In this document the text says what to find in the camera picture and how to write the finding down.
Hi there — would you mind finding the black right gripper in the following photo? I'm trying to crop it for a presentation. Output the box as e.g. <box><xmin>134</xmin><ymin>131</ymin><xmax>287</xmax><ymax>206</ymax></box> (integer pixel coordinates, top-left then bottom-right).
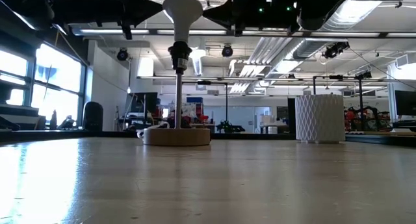
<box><xmin>202</xmin><ymin>0</ymin><xmax>304</xmax><ymax>37</ymax></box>

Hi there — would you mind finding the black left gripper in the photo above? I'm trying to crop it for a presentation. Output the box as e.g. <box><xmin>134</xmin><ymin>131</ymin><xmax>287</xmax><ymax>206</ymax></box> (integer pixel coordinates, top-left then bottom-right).
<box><xmin>53</xmin><ymin>0</ymin><xmax>163</xmax><ymax>28</ymax></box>

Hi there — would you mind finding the white reflector lightbulb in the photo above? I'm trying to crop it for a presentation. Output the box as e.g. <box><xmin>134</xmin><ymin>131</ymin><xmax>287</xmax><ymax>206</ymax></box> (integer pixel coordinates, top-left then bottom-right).
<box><xmin>162</xmin><ymin>0</ymin><xmax>204</xmax><ymax>43</ymax></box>

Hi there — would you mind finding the wooden base lamp stand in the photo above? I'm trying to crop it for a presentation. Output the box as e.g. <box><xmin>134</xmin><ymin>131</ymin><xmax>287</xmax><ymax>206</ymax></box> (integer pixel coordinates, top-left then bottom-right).
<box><xmin>142</xmin><ymin>40</ymin><xmax>211</xmax><ymax>147</ymax></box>

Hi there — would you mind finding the white textured cup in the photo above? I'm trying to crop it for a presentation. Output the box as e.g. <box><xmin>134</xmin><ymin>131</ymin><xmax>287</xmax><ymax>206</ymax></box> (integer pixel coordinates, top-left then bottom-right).
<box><xmin>294</xmin><ymin>93</ymin><xmax>346</xmax><ymax>144</ymax></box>

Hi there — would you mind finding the long ceiling light bar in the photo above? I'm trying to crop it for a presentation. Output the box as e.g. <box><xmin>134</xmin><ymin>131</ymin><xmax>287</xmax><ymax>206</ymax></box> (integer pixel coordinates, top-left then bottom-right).
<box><xmin>71</xmin><ymin>28</ymin><xmax>416</xmax><ymax>37</ymax></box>

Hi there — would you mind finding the black computer monitor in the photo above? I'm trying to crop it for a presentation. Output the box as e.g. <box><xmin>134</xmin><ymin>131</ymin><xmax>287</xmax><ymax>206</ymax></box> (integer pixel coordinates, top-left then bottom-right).
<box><xmin>125</xmin><ymin>92</ymin><xmax>159</xmax><ymax>118</ymax></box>
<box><xmin>395</xmin><ymin>90</ymin><xmax>416</xmax><ymax>116</ymax></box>

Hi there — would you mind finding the large bright window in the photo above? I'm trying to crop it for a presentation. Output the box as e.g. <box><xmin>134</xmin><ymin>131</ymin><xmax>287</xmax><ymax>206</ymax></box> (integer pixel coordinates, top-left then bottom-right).
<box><xmin>0</xmin><ymin>44</ymin><xmax>87</xmax><ymax>127</ymax></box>

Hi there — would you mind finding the black rounded chair back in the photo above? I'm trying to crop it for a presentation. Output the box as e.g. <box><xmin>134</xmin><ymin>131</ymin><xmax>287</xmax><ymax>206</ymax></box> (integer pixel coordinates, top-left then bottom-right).
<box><xmin>82</xmin><ymin>101</ymin><xmax>104</xmax><ymax>131</ymax></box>

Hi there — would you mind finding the black rectangular gantry frame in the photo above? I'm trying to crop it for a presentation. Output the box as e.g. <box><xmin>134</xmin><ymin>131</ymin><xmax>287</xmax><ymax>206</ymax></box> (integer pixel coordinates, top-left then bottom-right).
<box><xmin>179</xmin><ymin>81</ymin><xmax>228</xmax><ymax>124</ymax></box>

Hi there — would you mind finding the black ceiling camera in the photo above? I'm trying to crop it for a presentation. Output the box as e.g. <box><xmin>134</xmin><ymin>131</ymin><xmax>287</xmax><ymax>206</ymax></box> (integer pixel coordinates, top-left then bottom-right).
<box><xmin>323</xmin><ymin>41</ymin><xmax>351</xmax><ymax>60</ymax></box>

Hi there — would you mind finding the white lamp cord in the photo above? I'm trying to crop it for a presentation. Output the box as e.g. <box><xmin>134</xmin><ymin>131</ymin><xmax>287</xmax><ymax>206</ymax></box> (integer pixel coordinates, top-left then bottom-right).
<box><xmin>136</xmin><ymin>121</ymin><xmax>170</xmax><ymax>140</ymax></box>

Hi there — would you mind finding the silver ribbed ventilation duct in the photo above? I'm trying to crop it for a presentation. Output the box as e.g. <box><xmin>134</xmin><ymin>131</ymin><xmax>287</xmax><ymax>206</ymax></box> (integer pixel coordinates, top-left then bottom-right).
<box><xmin>292</xmin><ymin>0</ymin><xmax>384</xmax><ymax>61</ymax></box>

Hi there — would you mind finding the black gantry frame with camera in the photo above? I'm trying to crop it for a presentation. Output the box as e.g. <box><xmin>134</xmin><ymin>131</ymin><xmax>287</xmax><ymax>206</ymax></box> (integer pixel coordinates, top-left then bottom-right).
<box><xmin>313</xmin><ymin>71</ymin><xmax>373</xmax><ymax>129</ymax></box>

